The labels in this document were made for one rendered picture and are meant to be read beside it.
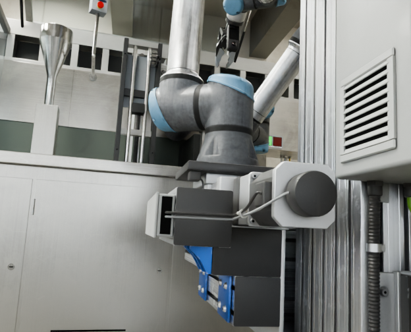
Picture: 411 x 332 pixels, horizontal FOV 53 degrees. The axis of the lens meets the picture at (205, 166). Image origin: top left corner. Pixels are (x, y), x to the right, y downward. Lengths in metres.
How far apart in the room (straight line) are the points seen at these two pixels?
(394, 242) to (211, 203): 0.29
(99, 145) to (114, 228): 0.72
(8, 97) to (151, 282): 1.18
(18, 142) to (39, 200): 0.69
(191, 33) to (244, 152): 0.36
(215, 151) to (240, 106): 0.12
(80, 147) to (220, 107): 1.27
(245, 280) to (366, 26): 0.48
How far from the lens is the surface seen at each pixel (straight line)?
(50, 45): 1.99
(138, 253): 1.53
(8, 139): 2.18
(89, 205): 1.51
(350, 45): 0.68
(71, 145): 2.14
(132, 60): 1.80
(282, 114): 2.43
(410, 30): 0.56
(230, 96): 0.98
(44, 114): 1.91
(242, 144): 0.95
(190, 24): 1.14
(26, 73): 2.25
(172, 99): 1.03
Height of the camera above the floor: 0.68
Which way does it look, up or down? 9 degrees up
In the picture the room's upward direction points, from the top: 3 degrees clockwise
